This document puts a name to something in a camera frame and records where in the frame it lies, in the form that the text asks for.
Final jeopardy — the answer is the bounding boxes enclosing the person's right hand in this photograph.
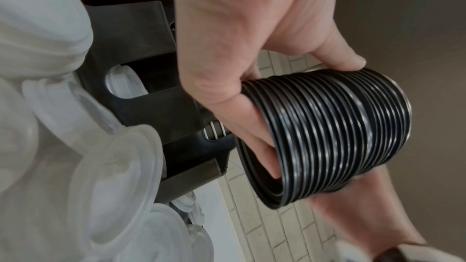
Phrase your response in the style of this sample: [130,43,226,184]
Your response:
[309,165,427,257]

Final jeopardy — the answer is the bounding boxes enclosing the person's left hand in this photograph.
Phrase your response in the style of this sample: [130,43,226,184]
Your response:
[170,0,367,180]

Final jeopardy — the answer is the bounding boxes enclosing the stack of black lids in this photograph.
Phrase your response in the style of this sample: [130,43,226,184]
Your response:
[234,67,413,210]

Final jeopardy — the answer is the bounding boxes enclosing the black cup and lid organizer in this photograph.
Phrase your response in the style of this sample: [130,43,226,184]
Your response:
[60,0,237,204]

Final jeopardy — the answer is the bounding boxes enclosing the pile of white cup lids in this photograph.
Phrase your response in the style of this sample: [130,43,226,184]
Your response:
[0,0,216,262]

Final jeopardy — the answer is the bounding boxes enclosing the right marker wristband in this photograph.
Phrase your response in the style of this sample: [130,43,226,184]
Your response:
[375,242,466,262]

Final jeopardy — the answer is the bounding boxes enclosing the stack of gold paper cups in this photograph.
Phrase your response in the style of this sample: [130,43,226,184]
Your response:
[203,121,230,141]

